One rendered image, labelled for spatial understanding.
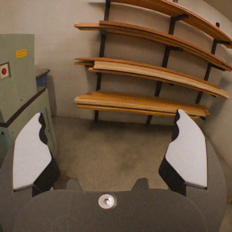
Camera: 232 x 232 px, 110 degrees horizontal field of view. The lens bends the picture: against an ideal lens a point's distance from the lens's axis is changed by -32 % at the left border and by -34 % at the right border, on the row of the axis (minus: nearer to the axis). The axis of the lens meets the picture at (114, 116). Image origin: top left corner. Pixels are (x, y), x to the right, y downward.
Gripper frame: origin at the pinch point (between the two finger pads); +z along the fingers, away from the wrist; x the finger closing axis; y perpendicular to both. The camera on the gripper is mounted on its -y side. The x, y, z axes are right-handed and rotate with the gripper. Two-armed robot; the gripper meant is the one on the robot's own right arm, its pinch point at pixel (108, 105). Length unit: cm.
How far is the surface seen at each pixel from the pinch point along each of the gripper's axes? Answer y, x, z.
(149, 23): -47, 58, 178
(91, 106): 67, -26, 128
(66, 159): 117, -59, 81
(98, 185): 123, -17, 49
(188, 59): 2, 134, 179
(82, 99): 58, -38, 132
